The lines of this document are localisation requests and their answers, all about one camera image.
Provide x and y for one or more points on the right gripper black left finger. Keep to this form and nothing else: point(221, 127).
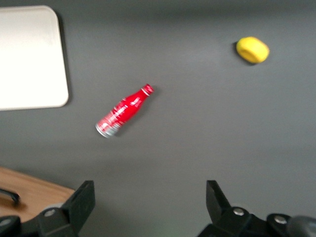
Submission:
point(79, 203)

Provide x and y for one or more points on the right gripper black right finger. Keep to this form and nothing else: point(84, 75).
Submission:
point(219, 209)

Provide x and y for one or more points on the red coke bottle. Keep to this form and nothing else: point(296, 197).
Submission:
point(123, 112)

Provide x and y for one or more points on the white rectangular tray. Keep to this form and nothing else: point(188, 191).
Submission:
point(29, 59)

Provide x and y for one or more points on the wooden board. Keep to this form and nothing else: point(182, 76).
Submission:
point(37, 192)

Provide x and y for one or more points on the yellow round object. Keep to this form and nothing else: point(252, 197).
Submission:
point(253, 50)

